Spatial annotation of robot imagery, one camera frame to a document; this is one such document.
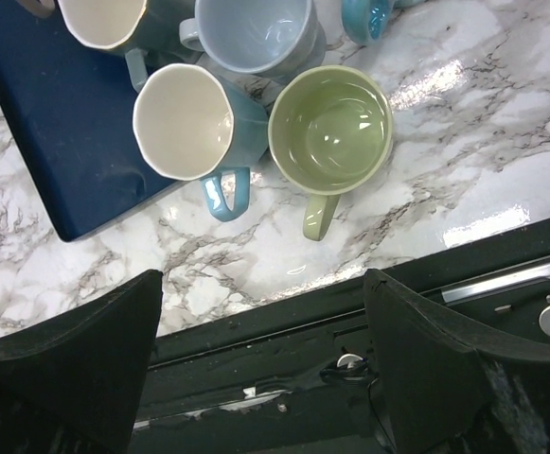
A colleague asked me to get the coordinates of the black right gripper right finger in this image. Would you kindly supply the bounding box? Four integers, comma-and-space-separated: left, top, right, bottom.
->
364, 270, 550, 453

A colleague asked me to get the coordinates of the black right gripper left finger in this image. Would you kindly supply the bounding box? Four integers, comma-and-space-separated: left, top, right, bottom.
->
0, 270, 163, 453

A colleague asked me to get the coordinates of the light blue faceted mug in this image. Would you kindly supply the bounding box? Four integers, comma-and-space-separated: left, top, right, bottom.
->
133, 63, 268, 222

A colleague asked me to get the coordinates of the green mug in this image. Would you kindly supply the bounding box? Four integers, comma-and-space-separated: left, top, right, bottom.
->
268, 65, 394, 241

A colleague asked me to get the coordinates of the grey blue faceted mug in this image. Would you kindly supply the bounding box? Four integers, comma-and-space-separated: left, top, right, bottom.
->
58, 0, 200, 92

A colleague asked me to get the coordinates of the blue butterfly mug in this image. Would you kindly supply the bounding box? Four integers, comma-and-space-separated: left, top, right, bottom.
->
341, 0, 424, 46

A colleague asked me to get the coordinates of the pale grey footed mug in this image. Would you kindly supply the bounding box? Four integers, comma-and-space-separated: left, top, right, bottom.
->
179, 0, 327, 84

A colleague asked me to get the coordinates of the dark blue tray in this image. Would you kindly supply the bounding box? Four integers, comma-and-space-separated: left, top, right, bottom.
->
0, 1, 175, 242

